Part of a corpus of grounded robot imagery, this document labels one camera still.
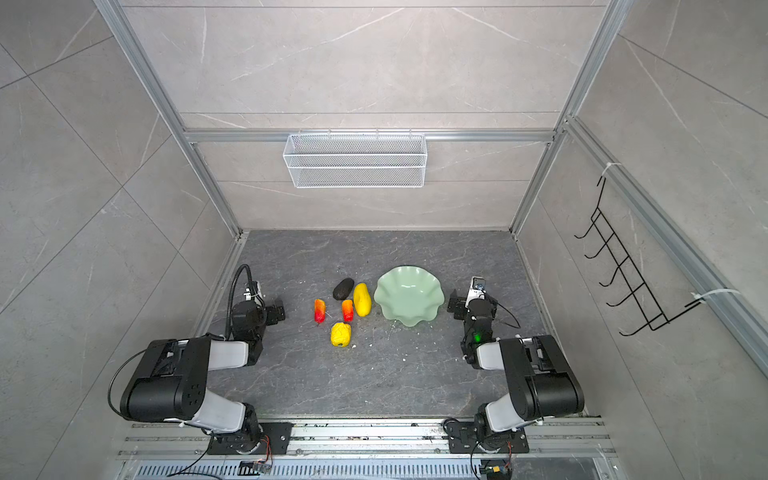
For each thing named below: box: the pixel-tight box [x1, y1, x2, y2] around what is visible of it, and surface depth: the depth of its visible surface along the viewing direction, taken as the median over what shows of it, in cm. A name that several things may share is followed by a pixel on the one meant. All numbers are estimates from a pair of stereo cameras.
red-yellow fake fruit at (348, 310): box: [342, 299, 355, 322], surface depth 97 cm
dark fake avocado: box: [333, 278, 355, 301], surface depth 100 cm
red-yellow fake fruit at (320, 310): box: [313, 299, 327, 324], surface depth 96 cm
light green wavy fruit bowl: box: [373, 265, 445, 327], surface depth 102 cm
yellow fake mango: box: [354, 282, 372, 317], surface depth 97 cm
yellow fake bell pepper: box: [331, 322, 351, 348], surface depth 89 cm
